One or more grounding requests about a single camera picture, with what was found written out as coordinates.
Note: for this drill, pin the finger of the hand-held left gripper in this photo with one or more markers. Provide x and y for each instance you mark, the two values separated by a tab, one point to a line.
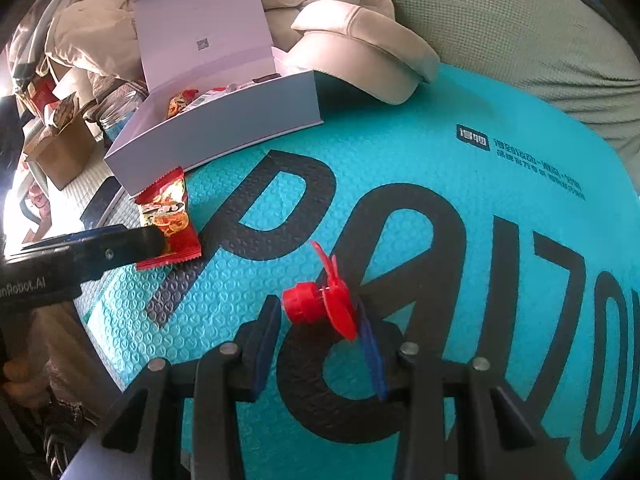
95	234
115	255

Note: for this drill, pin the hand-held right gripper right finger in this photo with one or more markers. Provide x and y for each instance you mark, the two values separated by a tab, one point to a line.
375	360

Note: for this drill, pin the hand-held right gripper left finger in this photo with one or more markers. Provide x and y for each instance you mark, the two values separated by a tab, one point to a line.
265	350

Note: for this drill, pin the red gold snack packet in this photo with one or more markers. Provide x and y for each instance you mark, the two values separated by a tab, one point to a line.
181	102
167	210

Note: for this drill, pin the white hinged gift box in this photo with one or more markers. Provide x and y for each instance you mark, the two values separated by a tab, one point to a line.
215	125

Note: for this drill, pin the red white seasoning packet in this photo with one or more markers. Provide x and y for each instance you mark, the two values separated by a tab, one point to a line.
210	97

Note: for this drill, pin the person's left hand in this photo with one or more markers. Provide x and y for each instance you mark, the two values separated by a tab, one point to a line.
17	380

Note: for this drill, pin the black smartphone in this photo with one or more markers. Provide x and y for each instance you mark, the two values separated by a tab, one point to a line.
102	200

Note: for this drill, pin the brown cloth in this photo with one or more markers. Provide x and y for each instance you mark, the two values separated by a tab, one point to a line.
65	350

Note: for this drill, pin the small open cardboard box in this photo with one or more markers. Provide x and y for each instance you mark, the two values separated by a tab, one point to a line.
65	155

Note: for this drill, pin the clear jar blue label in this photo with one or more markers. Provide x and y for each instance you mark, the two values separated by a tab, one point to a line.
117	115

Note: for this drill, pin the gold wrapped snack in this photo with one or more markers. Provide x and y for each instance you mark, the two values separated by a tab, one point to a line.
62	110

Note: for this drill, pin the red box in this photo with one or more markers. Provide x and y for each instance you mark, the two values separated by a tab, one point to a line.
40	95

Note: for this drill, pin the teal bubble mailer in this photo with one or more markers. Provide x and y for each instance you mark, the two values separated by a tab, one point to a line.
450	185

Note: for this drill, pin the beige puffer jacket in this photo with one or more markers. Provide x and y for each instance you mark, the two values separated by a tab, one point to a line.
85	30

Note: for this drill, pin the beige cap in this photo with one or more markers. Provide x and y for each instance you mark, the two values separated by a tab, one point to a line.
360	45

